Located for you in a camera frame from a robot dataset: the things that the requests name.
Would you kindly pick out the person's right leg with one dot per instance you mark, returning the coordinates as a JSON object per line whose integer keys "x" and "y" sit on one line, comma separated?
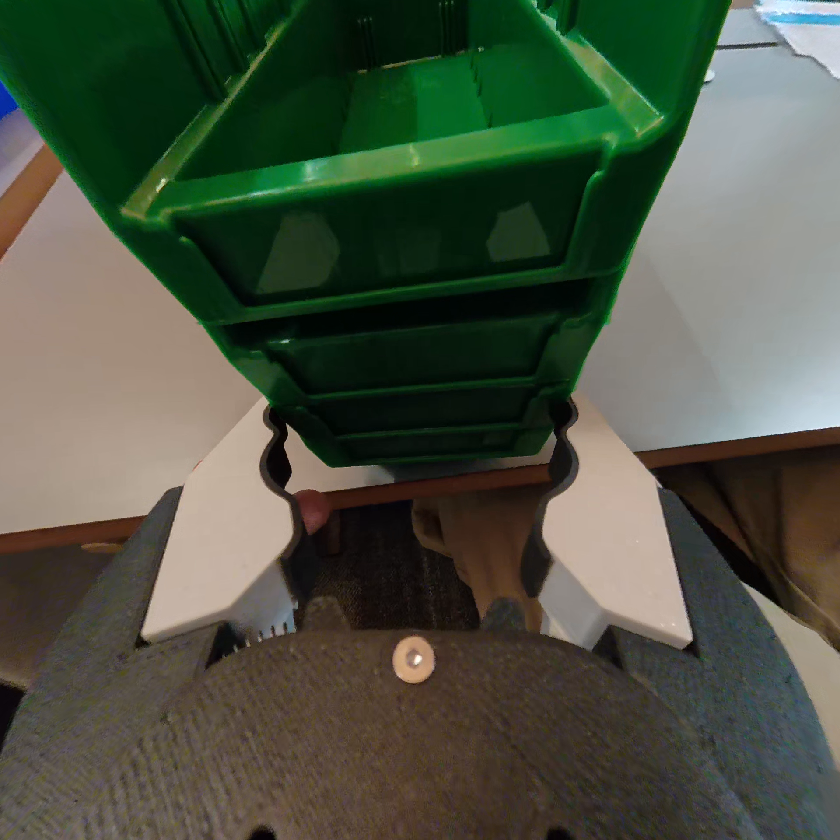
{"x": 774, "y": 518}

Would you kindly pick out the person's left leg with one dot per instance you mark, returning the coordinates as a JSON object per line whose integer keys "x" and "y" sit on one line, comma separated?
{"x": 485, "y": 551}

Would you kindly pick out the white instruction paper sheet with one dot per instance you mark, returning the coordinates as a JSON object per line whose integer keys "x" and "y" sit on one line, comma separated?
{"x": 807, "y": 33}

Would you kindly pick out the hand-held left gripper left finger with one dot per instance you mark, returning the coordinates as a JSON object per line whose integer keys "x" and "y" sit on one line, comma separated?
{"x": 216, "y": 544}

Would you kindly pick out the person's left hand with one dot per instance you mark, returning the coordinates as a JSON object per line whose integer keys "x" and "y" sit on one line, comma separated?
{"x": 313, "y": 512}

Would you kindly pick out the green plastic bin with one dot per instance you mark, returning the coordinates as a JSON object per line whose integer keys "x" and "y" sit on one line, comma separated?
{"x": 394, "y": 85}
{"x": 420, "y": 407}
{"x": 426, "y": 446}
{"x": 420, "y": 354}

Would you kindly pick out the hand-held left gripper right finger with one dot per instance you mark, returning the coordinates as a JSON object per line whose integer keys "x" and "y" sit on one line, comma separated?
{"x": 610, "y": 544}

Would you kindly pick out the person's leg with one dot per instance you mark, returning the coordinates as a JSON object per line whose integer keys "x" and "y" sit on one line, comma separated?
{"x": 774, "y": 518}
{"x": 485, "y": 551}

